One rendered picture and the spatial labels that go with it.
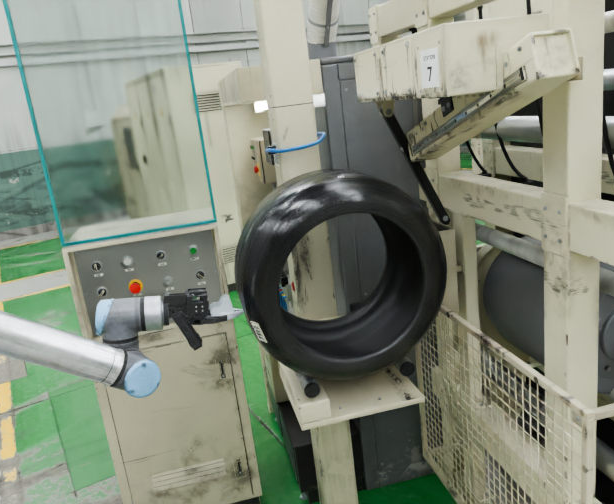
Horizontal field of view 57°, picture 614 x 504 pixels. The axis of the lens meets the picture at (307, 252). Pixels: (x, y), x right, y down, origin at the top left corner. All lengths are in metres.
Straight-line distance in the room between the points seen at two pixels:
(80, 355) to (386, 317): 0.93
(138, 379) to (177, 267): 0.84
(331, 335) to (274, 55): 0.87
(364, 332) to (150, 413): 0.95
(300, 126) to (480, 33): 0.69
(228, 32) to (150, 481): 9.90
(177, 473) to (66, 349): 1.23
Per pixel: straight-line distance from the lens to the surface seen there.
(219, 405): 2.33
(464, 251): 1.97
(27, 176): 10.55
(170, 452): 2.42
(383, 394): 1.73
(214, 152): 5.13
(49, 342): 1.35
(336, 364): 1.53
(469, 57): 1.27
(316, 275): 1.86
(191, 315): 1.51
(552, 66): 1.25
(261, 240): 1.42
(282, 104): 1.76
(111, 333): 1.52
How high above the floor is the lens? 1.67
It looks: 15 degrees down
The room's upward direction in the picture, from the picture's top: 7 degrees counter-clockwise
